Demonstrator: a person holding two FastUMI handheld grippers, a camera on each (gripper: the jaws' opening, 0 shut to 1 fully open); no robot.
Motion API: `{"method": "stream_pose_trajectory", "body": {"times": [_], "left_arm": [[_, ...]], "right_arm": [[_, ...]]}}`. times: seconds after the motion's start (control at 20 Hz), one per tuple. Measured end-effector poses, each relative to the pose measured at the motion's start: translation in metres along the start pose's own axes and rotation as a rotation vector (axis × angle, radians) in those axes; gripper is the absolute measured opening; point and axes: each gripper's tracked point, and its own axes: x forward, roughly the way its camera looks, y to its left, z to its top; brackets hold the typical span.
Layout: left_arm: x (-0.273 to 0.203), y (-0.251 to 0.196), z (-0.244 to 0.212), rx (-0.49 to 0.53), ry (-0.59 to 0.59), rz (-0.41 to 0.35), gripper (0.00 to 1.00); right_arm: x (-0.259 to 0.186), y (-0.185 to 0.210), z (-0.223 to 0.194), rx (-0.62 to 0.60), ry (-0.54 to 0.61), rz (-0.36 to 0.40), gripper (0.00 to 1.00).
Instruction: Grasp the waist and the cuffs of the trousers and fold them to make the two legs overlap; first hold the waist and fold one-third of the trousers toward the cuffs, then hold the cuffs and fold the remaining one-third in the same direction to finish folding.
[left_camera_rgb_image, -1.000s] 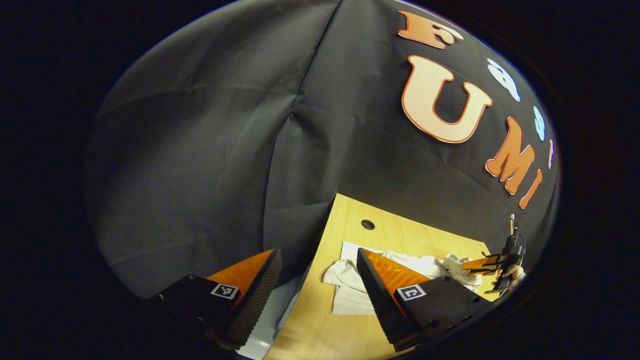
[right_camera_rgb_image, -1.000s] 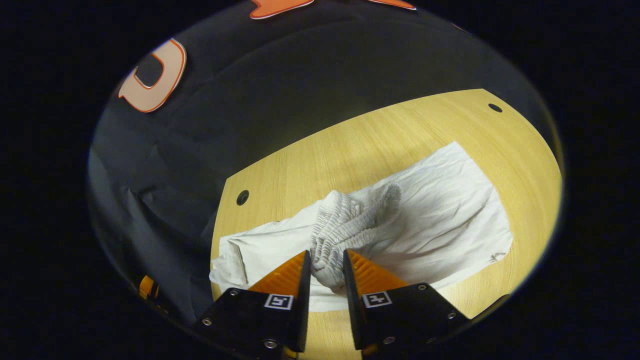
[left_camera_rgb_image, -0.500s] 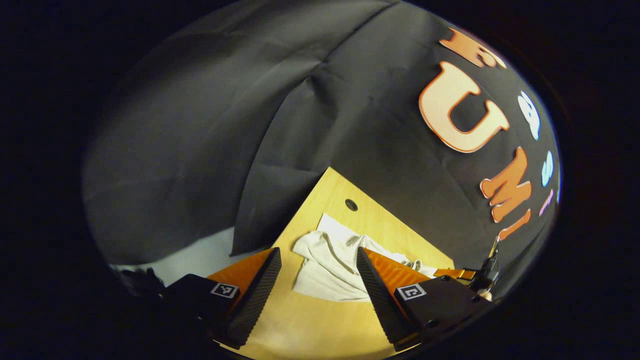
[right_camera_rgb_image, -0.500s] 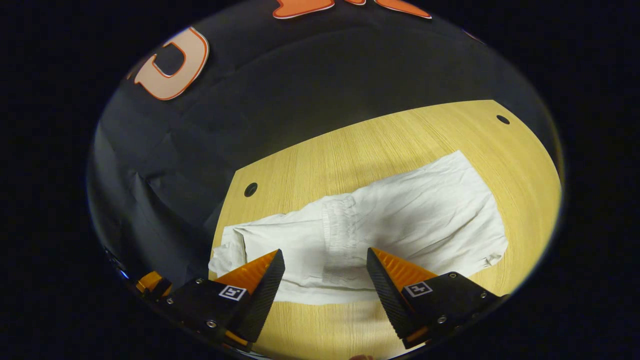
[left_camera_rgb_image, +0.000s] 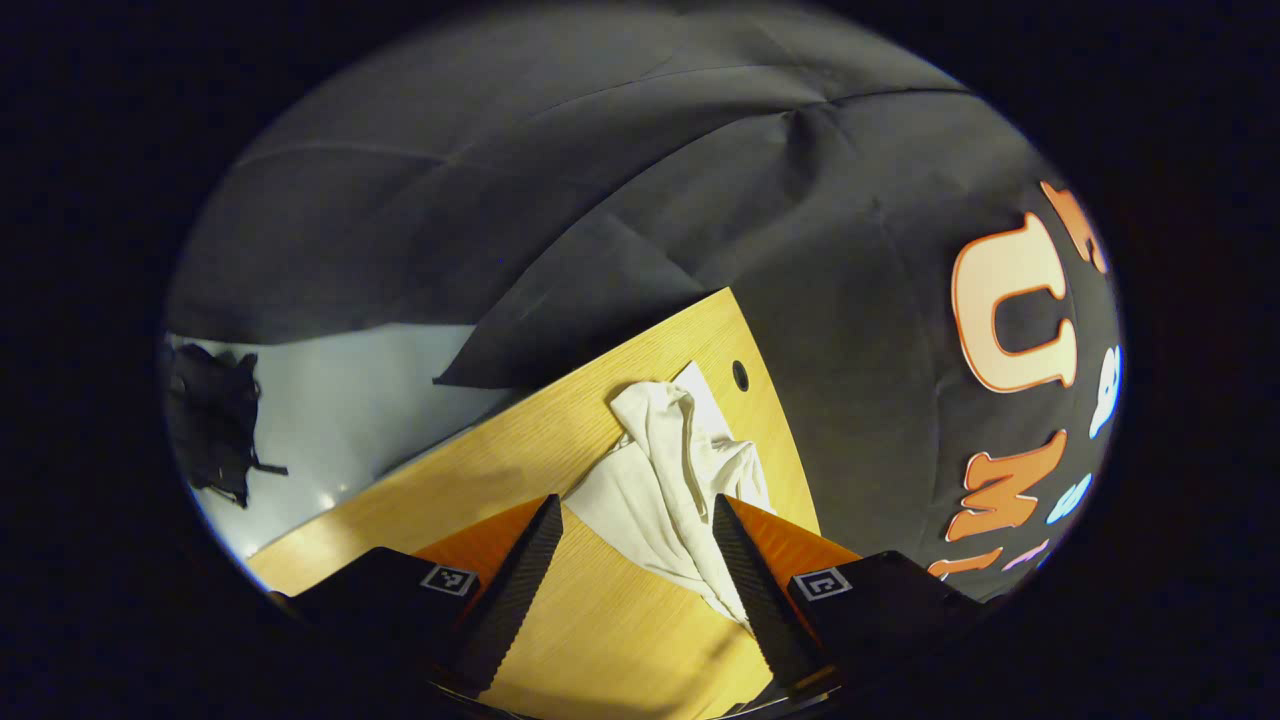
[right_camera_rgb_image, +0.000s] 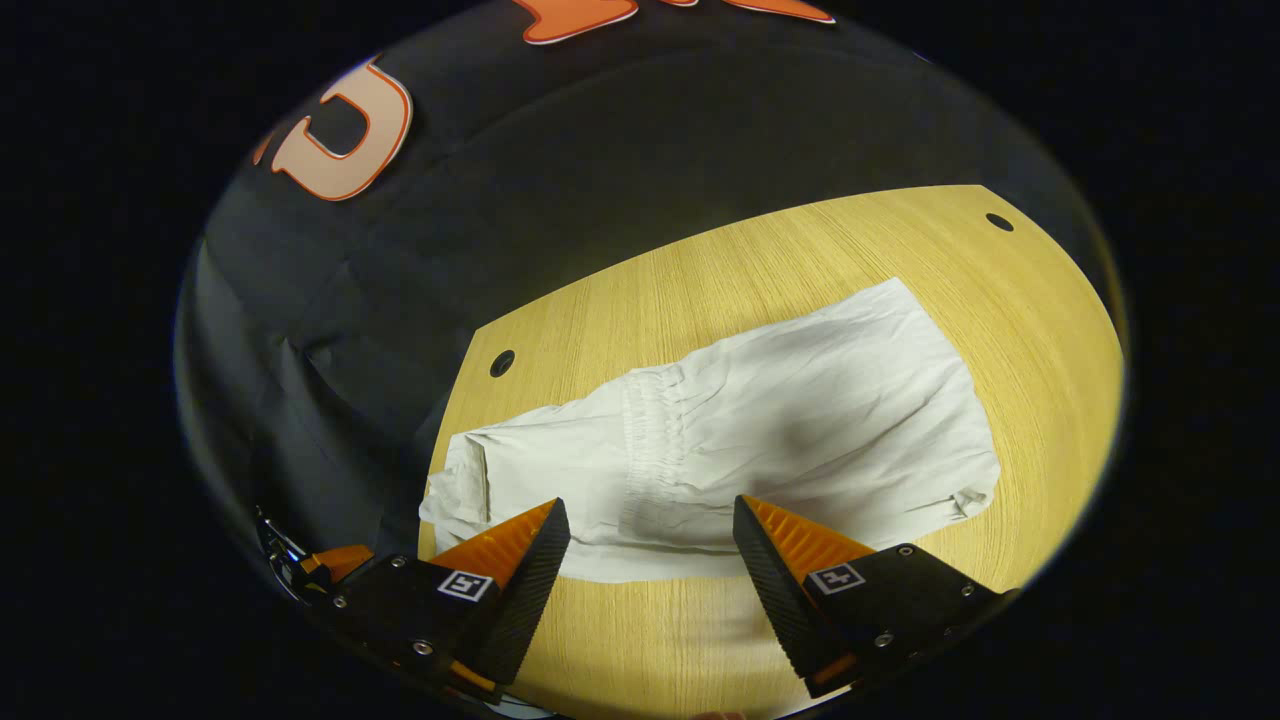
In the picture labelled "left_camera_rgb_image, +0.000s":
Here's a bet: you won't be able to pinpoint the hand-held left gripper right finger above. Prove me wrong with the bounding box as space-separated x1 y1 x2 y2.
712 493 986 701

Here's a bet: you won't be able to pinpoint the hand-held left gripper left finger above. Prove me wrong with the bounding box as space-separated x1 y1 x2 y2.
270 493 564 696

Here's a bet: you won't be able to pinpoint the white jeans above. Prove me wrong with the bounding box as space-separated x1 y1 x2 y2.
563 362 777 637

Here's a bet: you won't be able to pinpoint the black backdrop cloth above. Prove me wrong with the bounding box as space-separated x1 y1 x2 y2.
165 5 1123 603

